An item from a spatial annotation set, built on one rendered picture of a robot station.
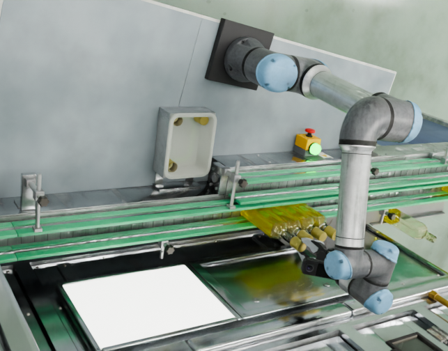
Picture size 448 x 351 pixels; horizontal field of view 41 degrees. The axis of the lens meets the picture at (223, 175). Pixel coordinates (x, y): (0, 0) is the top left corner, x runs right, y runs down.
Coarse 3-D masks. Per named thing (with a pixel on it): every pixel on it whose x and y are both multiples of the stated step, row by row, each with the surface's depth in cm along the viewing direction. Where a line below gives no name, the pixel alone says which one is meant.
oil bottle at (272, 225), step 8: (264, 208) 206; (248, 216) 207; (256, 216) 203; (264, 216) 200; (272, 216) 201; (256, 224) 204; (264, 224) 200; (272, 224) 196; (280, 224) 196; (264, 232) 200; (272, 232) 196
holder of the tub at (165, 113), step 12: (168, 108) 194; (180, 108) 196; (192, 108) 198; (204, 108) 201; (168, 120) 189; (156, 144) 198; (156, 156) 198; (156, 168) 199; (156, 180) 203; (192, 180) 211
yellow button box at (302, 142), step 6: (300, 138) 227; (306, 138) 225; (312, 138) 226; (318, 138) 227; (300, 144) 227; (306, 144) 224; (294, 150) 231; (300, 150) 227; (306, 150) 225; (306, 156) 226
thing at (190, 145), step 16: (176, 128) 198; (192, 128) 201; (208, 128) 199; (176, 144) 200; (192, 144) 204; (208, 144) 200; (176, 160) 203; (192, 160) 206; (208, 160) 201; (176, 176) 196; (192, 176) 200
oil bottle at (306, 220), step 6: (288, 210) 207; (294, 210) 208; (300, 210) 208; (294, 216) 204; (300, 216) 204; (306, 216) 204; (300, 222) 202; (306, 222) 201; (312, 222) 202; (306, 228) 201
